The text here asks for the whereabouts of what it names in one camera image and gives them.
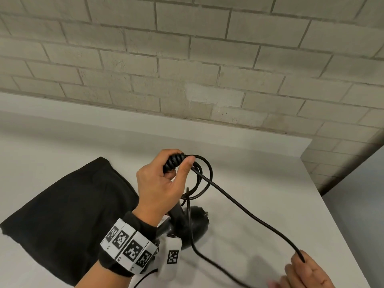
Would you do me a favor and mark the person's left forearm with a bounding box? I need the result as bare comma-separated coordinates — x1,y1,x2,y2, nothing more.
74,260,136,288

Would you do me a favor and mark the person's right hand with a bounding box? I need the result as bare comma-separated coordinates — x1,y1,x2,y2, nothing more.
268,250,335,288

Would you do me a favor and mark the black power cord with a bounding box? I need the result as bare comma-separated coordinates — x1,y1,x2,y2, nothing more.
133,152,306,288

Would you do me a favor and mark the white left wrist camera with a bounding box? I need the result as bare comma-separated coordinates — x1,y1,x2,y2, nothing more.
154,234,184,282

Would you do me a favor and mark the black hair dryer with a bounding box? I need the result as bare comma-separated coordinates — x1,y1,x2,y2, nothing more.
154,204,210,251

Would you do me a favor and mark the black cloth drawstring bag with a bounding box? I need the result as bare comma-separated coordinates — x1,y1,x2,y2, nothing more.
0,156,140,287

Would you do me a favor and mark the person's left hand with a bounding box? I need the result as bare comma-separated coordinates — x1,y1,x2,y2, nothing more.
132,149,196,228

